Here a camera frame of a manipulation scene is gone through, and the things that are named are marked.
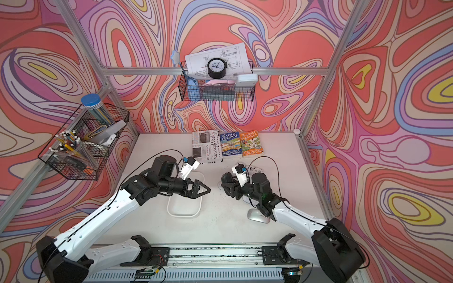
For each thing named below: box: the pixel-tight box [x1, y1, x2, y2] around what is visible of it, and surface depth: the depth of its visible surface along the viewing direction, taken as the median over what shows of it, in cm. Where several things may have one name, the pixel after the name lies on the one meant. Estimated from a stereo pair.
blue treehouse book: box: [220, 131, 243, 157], surface depth 113 cm
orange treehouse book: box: [240, 130, 264, 157], surface depth 113 cm
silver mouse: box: [247, 208, 271, 224], surface depth 86 cm
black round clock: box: [207, 57, 228, 80], surface depth 80 cm
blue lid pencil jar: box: [80, 93, 115, 127], surface depth 74 cm
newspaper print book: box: [191, 129, 223, 163], surface depth 110 cm
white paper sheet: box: [184, 42, 253, 80], surface depth 84 cm
